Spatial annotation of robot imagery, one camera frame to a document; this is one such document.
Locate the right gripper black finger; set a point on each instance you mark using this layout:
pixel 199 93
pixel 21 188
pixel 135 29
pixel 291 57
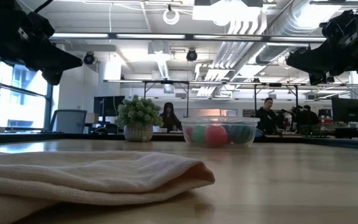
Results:
pixel 309 72
pixel 314 59

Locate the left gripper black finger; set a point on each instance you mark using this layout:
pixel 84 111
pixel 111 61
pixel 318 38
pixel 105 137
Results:
pixel 65 58
pixel 67 67

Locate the striped green toy watermelon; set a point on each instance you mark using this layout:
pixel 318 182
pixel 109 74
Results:
pixel 241 133

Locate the clear plastic tupperware container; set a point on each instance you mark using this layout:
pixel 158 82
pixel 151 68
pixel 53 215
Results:
pixel 219 120

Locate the large red round toy fruit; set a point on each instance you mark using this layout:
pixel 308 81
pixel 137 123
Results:
pixel 216 136

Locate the green toy apple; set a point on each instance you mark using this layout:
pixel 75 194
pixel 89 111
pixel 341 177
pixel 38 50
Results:
pixel 199 134

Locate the black background robot arm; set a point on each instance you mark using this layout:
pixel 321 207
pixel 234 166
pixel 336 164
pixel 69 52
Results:
pixel 289 118

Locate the white LED light strip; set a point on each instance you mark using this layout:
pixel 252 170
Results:
pixel 151 36
pixel 228 37
pixel 297 39
pixel 82 35

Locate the small black computer monitor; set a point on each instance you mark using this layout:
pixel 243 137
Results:
pixel 324 113

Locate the person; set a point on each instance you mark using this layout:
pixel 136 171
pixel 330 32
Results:
pixel 308 116
pixel 169 116
pixel 266 119

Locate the large black computer monitor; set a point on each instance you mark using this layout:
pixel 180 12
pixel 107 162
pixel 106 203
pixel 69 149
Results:
pixel 348 110

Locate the grey-blue office chair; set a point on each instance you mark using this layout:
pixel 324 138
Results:
pixel 68 121

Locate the large office window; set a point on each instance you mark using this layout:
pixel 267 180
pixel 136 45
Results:
pixel 20 99

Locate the dark blue rounded object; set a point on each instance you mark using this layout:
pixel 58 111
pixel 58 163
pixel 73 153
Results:
pixel 259 133

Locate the green potted plant white pot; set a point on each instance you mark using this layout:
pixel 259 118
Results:
pixel 137 112

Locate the white ceiling light panel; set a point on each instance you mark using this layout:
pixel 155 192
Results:
pixel 225 14

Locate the folded cream cloth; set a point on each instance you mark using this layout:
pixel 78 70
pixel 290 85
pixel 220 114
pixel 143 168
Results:
pixel 73 174

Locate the silver ceiling air duct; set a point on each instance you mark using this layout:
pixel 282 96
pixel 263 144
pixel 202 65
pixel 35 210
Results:
pixel 291 21

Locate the black aluminium frame rail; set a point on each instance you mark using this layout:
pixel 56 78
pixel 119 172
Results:
pixel 89 136

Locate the black background rig frame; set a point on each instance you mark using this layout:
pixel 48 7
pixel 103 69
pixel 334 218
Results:
pixel 187 96

